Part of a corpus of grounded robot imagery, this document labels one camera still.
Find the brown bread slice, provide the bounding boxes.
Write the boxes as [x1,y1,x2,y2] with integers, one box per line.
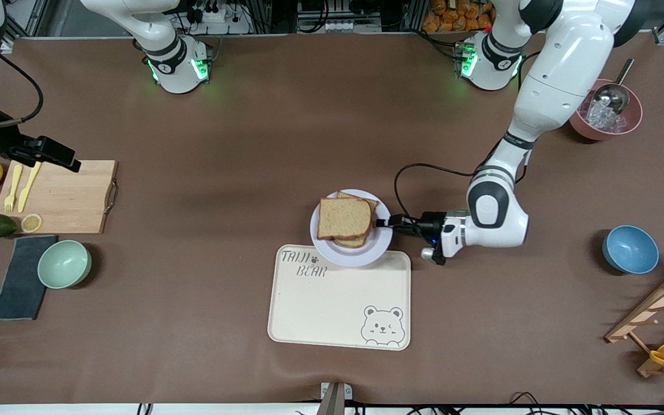
[335,191,379,248]
[316,198,374,241]

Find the pale lilac round plate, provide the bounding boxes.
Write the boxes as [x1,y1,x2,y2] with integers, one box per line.
[310,188,393,267]

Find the yellow plastic knife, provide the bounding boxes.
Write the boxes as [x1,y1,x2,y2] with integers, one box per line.
[17,161,42,213]

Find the yellow plastic fork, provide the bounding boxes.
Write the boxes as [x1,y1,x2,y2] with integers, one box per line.
[3,164,24,213]

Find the wooden cutting board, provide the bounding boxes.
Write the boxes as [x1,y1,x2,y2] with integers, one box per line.
[0,160,119,235]

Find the mint green bowl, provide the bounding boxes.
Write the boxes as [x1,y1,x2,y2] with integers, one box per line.
[37,240,92,289]

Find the cream bear print tray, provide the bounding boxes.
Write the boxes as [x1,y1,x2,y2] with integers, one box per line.
[267,244,412,351]

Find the dark grey cloth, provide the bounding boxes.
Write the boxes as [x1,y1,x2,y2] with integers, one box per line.
[0,234,59,321]

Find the blue bowl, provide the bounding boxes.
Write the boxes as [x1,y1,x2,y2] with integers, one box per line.
[602,225,660,274]

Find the clear ice cubes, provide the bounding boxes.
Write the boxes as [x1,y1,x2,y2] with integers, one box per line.
[584,101,622,131]

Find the white socket strip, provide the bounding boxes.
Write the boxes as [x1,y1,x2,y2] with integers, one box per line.
[299,21,382,33]

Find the pile of orange bread rolls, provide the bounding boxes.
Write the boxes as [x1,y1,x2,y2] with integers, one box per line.
[422,0,497,33]

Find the metal scoop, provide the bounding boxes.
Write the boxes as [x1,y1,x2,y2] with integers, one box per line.
[591,58,636,114]

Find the pink bowl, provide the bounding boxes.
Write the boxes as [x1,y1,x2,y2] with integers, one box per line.
[568,78,644,141]

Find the wooden rack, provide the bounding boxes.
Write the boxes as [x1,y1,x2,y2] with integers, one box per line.
[605,265,664,379]

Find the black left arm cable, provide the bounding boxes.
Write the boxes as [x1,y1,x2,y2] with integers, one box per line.
[394,163,477,223]

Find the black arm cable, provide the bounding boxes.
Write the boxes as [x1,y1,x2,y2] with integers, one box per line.
[394,163,477,223]
[0,49,43,129]

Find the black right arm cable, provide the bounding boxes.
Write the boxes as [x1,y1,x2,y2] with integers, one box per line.
[0,49,43,129]

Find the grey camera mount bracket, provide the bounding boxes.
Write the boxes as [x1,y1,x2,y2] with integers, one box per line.
[316,382,353,415]

